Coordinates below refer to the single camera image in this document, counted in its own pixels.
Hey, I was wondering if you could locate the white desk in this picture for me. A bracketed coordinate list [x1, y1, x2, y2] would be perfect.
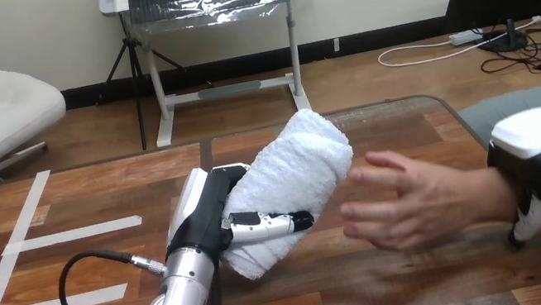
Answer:
[98, 0, 343, 155]

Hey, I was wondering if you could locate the white towel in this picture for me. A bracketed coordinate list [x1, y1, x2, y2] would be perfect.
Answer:
[198, 100, 372, 286]

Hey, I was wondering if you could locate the white power strip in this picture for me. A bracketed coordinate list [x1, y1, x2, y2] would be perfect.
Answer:
[448, 27, 487, 48]

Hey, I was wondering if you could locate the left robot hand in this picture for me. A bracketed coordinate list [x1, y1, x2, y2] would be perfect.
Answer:
[152, 150, 319, 269]

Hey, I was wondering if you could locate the person's hand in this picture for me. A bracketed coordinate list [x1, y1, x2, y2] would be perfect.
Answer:
[329, 129, 514, 263]

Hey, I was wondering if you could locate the black tripod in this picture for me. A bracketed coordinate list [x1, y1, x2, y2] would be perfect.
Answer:
[81, 2, 198, 158]

